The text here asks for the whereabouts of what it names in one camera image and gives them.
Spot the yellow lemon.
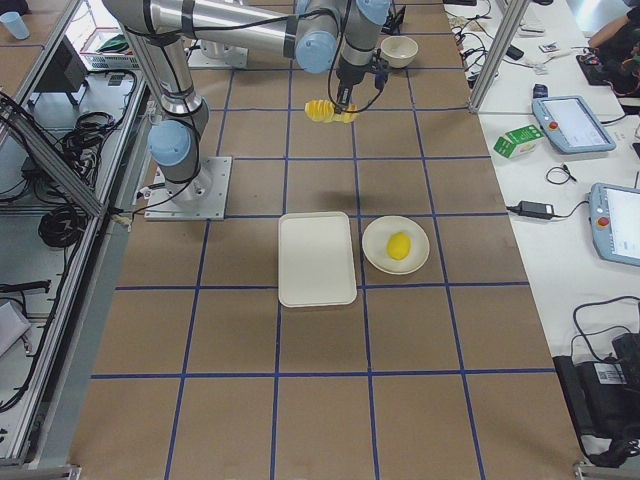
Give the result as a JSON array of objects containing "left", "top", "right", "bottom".
[{"left": 386, "top": 232, "right": 411, "bottom": 261}]

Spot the cream bowl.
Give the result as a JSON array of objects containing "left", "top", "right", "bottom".
[{"left": 380, "top": 36, "right": 419, "bottom": 69}]

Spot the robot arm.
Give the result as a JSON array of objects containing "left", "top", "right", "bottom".
[{"left": 104, "top": 0, "right": 390, "bottom": 205}]

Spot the cream rectangular tray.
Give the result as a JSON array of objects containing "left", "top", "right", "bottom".
[{"left": 278, "top": 212, "right": 357, "bottom": 308}]

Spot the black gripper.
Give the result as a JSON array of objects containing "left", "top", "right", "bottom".
[{"left": 335, "top": 47, "right": 389, "bottom": 114}]

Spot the black dish rack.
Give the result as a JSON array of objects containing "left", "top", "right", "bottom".
[{"left": 382, "top": 5, "right": 406, "bottom": 36}]

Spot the aluminium frame post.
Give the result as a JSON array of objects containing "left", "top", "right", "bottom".
[{"left": 468, "top": 0, "right": 529, "bottom": 114}]

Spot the sliced yellow bread loaf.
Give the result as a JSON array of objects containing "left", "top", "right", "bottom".
[{"left": 304, "top": 99, "right": 359, "bottom": 124}]

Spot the blue teach pendant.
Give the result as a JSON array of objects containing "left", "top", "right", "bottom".
[
  {"left": 588, "top": 183, "right": 639, "bottom": 266},
  {"left": 531, "top": 96, "right": 616, "bottom": 154}
]

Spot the blue plastic cup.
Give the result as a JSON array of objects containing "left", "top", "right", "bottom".
[{"left": 0, "top": 11, "right": 30, "bottom": 40}]

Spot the green white box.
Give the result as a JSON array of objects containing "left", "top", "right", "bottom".
[{"left": 493, "top": 124, "right": 544, "bottom": 159}]

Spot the cream plate with lemon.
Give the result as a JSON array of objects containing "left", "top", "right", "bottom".
[{"left": 362, "top": 216, "right": 430, "bottom": 275}]

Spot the black power adapter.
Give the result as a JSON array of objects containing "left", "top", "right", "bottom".
[{"left": 517, "top": 200, "right": 555, "bottom": 220}]

